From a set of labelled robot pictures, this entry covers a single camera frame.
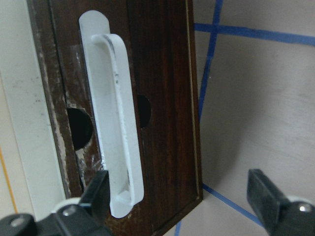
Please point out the white drawer handle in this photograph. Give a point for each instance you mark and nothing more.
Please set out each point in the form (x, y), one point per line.
(114, 113)

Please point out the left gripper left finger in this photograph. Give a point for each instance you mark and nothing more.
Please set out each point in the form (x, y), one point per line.
(85, 218)

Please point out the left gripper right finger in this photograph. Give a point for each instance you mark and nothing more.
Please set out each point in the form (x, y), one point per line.
(279, 214)

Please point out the dark wooden drawer cabinet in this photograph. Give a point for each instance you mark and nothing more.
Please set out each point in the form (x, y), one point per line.
(159, 39)

